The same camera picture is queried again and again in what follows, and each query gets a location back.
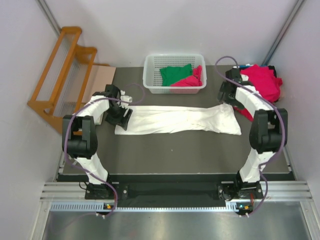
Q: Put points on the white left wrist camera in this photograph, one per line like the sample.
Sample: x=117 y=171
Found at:
x=125 y=98

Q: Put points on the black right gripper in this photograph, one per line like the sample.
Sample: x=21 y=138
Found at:
x=224 y=89

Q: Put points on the green t-shirt in basket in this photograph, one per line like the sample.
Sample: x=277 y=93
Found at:
x=172 y=74

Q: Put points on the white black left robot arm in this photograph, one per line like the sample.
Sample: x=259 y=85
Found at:
x=79 y=134

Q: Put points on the orange wooden rack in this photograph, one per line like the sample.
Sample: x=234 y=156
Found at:
x=62 y=84

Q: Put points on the black folded shirt under stack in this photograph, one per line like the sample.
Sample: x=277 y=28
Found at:
x=272 y=68

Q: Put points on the brown cardboard sheet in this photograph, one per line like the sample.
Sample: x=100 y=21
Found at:
x=99 y=77

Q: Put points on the pink t-shirt in basket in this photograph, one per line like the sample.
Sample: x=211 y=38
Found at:
x=193 y=80

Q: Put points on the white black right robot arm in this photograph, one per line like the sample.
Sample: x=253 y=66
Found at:
x=268 y=131

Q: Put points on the aluminium frame rail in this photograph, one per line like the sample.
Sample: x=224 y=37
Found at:
x=70 y=197

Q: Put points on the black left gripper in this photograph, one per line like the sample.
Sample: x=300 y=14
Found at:
x=122 y=117

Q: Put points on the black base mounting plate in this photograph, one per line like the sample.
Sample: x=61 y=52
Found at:
x=172 y=190

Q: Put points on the stack of folded pink shirts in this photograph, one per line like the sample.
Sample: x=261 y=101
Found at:
x=264 y=81

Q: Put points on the white t-shirt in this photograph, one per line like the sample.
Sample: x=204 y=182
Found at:
x=154 y=119

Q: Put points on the white plastic laundry basket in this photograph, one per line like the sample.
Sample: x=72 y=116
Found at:
x=153 y=81

